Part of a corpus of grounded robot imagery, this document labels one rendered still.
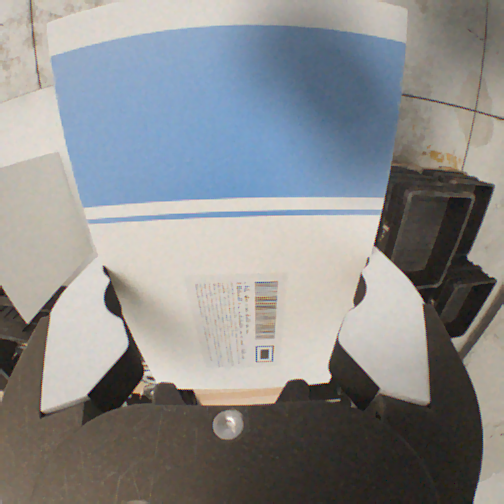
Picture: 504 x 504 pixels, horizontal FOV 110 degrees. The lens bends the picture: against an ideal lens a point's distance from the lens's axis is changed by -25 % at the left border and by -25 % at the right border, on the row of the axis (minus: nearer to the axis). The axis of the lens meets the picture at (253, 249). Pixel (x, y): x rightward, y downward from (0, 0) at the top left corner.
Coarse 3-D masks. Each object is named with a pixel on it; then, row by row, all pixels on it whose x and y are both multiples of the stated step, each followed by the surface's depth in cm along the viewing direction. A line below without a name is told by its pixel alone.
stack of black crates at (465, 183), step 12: (444, 180) 90; (456, 180) 84; (468, 180) 85; (480, 192) 93; (492, 192) 87; (480, 204) 94; (480, 216) 95; (468, 228) 103; (468, 240) 104; (456, 252) 105; (468, 252) 104
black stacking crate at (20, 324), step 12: (0, 312) 50; (12, 312) 51; (48, 312) 53; (0, 324) 47; (12, 324) 48; (24, 324) 48; (36, 324) 49; (0, 348) 52; (12, 348) 57; (0, 360) 52; (12, 360) 57
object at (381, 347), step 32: (384, 256) 10; (384, 288) 8; (352, 320) 7; (384, 320) 7; (416, 320) 7; (352, 352) 6; (384, 352) 6; (416, 352) 6; (352, 384) 6; (384, 384) 5; (416, 384) 5
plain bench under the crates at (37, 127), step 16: (16, 96) 37; (32, 96) 38; (48, 96) 38; (0, 112) 38; (16, 112) 39; (32, 112) 39; (48, 112) 40; (0, 128) 40; (16, 128) 41; (32, 128) 41; (48, 128) 42; (0, 144) 42; (16, 144) 42; (32, 144) 43; (48, 144) 43; (64, 144) 44; (0, 160) 44; (16, 160) 44; (64, 160) 46; (80, 208) 52; (96, 256) 59; (80, 272) 61
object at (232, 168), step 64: (128, 0) 5; (192, 0) 5; (256, 0) 5; (320, 0) 5; (64, 64) 6; (128, 64) 6; (192, 64) 6; (256, 64) 6; (320, 64) 6; (384, 64) 6; (64, 128) 7; (128, 128) 7; (192, 128) 7; (256, 128) 7; (320, 128) 7; (384, 128) 7; (128, 192) 8; (192, 192) 8; (256, 192) 8; (320, 192) 8; (384, 192) 8; (128, 256) 9; (192, 256) 10; (256, 256) 10; (320, 256) 10; (128, 320) 11; (192, 320) 11; (256, 320) 12; (320, 320) 12; (192, 384) 15; (256, 384) 15
